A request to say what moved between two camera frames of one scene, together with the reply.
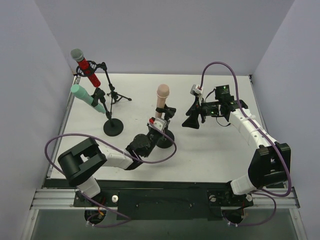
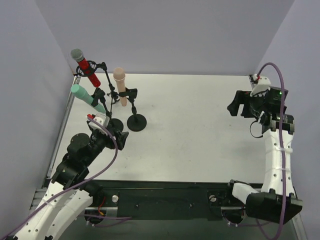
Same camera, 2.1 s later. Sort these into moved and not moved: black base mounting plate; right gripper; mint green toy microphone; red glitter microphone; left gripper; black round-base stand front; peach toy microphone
Moved: black round-base stand front; peach toy microphone; left gripper; right gripper
Not moved: red glitter microphone; mint green toy microphone; black base mounting plate
